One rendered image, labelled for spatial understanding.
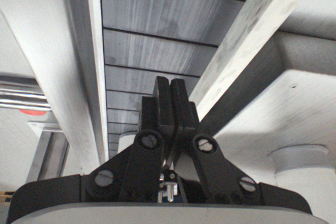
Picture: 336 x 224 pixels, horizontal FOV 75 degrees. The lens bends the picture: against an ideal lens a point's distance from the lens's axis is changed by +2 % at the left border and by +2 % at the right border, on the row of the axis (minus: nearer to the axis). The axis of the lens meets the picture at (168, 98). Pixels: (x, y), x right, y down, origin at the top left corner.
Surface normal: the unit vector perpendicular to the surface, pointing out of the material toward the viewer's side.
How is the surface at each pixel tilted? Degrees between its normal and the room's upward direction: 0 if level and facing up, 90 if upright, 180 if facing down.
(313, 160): 90
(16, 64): 0
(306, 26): 0
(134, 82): 0
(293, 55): 90
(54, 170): 90
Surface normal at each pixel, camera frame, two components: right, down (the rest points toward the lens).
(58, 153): 0.22, -0.50
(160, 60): 0.00, 0.86
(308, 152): -0.09, -0.51
